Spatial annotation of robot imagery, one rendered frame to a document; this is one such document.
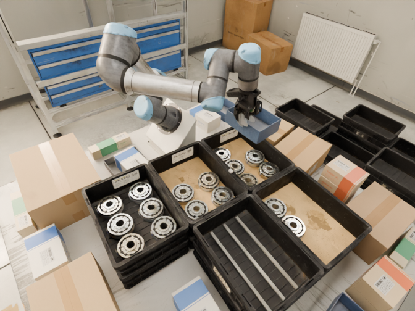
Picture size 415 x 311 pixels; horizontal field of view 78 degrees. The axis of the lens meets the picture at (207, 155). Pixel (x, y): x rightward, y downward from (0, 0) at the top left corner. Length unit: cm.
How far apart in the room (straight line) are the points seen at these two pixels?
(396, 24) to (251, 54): 308
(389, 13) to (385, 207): 281
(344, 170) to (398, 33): 268
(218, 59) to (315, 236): 81
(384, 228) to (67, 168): 143
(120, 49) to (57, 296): 87
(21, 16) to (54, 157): 229
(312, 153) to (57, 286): 129
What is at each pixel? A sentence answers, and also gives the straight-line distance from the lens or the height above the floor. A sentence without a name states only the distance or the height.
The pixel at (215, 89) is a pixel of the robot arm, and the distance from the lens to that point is 90.
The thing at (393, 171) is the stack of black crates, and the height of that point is 49.
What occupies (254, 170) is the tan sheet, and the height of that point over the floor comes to 83.
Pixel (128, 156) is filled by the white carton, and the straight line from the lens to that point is 148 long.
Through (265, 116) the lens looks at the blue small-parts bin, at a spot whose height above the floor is 111.
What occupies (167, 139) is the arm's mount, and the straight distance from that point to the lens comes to 151.
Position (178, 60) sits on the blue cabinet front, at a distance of 335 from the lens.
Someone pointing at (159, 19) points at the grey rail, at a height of 92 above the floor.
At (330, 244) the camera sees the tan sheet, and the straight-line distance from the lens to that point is 123.
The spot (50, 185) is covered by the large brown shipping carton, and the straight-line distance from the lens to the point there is 132.
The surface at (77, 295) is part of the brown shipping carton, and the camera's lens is 107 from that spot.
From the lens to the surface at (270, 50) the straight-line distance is 395.
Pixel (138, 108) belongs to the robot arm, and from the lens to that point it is 139.
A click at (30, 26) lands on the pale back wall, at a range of 356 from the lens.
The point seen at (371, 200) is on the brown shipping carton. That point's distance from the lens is 143.
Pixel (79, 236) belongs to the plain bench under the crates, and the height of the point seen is 70.
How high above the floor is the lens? 181
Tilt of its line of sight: 45 degrees down
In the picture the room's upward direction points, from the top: 4 degrees clockwise
